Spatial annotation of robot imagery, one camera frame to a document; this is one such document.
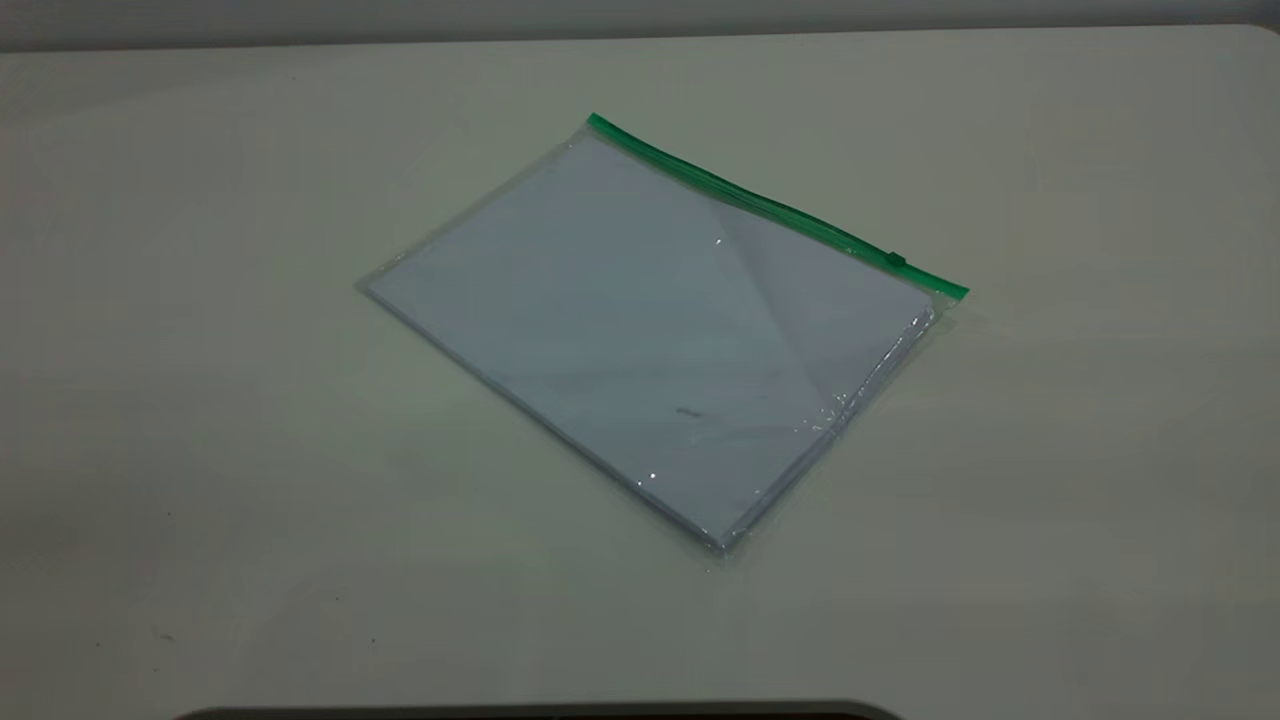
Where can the clear plastic zip bag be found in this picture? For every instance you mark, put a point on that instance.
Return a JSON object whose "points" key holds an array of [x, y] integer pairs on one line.
{"points": [[650, 330]]}

